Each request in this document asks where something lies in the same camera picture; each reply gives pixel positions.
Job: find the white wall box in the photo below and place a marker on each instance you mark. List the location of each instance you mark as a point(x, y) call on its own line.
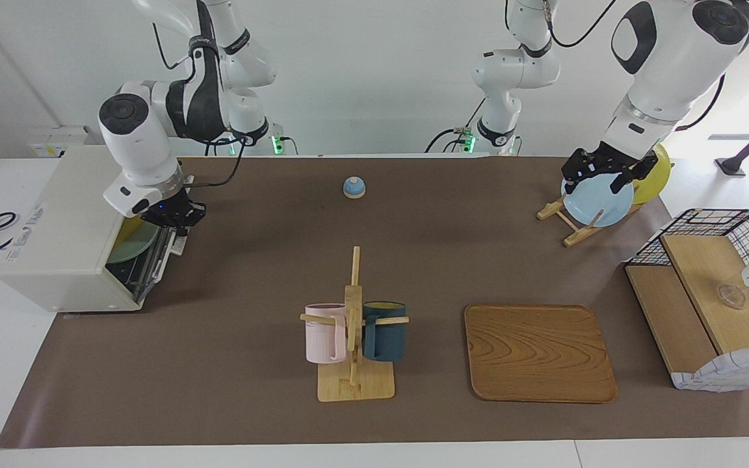
point(56, 140)

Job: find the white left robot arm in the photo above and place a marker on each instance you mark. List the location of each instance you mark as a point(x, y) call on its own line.
point(673, 58)

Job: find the brown table mat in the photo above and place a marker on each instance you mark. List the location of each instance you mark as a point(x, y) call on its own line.
point(251, 390)

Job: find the pink mug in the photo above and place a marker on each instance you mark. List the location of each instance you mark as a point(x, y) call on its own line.
point(322, 338)

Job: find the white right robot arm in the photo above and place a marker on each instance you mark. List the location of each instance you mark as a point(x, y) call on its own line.
point(137, 136)

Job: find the dark teal mug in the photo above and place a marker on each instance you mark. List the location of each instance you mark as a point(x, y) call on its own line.
point(384, 338)

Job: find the white checked cloth liner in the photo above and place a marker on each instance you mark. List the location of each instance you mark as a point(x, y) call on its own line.
point(725, 374)

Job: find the wooden mug tree stand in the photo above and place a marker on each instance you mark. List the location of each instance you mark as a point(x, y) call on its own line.
point(355, 387)

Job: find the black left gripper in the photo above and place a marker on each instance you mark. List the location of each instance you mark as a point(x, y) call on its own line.
point(602, 159)

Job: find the blue call bell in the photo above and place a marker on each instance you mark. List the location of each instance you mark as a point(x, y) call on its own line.
point(354, 188)

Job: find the small clear glass dish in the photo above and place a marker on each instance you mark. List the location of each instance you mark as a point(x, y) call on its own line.
point(731, 296)

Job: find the white toaster oven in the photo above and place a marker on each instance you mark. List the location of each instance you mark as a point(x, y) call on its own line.
point(69, 221)

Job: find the wooden serving tray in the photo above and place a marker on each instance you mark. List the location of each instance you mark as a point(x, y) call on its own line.
point(537, 354)

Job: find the wooden step shelf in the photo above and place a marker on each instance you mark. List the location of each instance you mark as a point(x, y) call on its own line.
point(706, 273)

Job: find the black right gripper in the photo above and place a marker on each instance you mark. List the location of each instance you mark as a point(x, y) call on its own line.
point(173, 211)

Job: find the pale green plate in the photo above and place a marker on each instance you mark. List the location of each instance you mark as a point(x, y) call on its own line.
point(131, 250)

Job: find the yellow plate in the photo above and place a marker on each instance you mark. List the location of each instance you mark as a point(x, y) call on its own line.
point(657, 175)

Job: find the wooden plate rack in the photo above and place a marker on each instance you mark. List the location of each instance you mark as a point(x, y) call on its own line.
point(576, 235)

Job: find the light blue plate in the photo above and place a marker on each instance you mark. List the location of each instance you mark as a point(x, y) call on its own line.
point(599, 201)

